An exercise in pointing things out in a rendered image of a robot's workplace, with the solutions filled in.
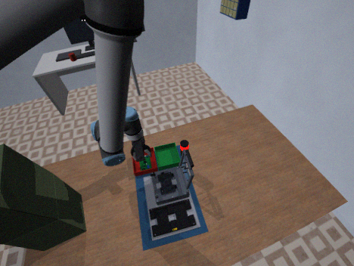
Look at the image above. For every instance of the red bin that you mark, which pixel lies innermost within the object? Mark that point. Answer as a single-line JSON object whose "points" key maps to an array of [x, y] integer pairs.
{"points": [[136, 165]]}

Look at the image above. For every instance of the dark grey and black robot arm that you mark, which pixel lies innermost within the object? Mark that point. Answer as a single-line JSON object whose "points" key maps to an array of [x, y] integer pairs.
{"points": [[116, 23]]}

